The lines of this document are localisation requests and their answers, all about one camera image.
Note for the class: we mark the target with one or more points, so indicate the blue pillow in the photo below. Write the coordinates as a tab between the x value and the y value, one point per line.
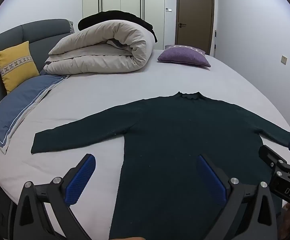
17	107

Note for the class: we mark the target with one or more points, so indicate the purple cushion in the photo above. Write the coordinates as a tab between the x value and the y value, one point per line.
185	57

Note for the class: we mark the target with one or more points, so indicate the beige rolled duvet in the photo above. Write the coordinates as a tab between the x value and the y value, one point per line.
105	47

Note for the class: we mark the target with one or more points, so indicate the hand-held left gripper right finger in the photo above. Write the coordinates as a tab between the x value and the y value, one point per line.
211	180

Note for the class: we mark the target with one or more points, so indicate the black cloth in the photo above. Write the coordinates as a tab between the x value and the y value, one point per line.
115	17

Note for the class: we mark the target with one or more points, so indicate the beige wall socket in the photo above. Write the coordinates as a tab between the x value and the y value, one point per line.
284	59

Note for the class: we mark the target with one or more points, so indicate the dark green knit sweater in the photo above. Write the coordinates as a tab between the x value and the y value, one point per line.
175	135

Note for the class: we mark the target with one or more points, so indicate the white stick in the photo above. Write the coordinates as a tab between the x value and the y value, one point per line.
215	42

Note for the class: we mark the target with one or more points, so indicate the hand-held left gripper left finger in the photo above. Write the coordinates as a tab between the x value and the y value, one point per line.
81	180

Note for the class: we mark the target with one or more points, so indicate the bed with grey sheet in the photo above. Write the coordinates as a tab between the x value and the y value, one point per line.
97	92

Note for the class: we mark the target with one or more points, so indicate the yellow patterned cushion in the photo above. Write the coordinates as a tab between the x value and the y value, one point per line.
16	65

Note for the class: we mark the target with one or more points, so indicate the brown door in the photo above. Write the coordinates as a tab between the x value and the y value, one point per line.
195	17

